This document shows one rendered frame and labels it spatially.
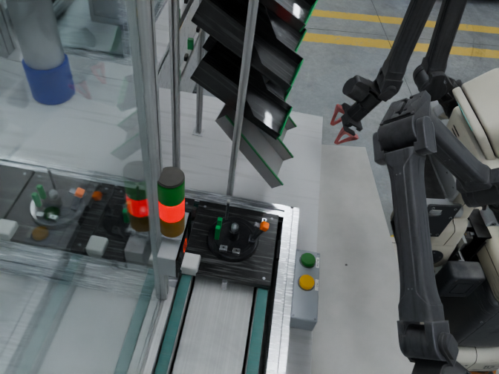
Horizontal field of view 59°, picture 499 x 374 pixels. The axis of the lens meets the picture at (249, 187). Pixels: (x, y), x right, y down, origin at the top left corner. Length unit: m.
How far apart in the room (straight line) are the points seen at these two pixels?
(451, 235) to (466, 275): 0.16
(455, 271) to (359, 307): 0.47
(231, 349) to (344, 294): 0.39
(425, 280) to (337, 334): 0.51
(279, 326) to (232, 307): 0.14
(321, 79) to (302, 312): 2.66
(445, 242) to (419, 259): 0.82
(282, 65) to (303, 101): 2.19
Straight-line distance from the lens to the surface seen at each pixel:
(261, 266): 1.21
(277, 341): 1.13
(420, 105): 0.92
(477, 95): 1.35
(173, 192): 0.78
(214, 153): 1.61
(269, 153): 1.39
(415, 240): 0.83
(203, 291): 1.22
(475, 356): 2.18
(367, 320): 1.34
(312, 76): 3.61
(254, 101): 1.25
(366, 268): 1.42
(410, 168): 0.86
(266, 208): 1.34
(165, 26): 2.28
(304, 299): 1.19
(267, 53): 1.16
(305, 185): 1.56
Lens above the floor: 2.00
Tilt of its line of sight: 49 degrees down
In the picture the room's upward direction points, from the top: 10 degrees clockwise
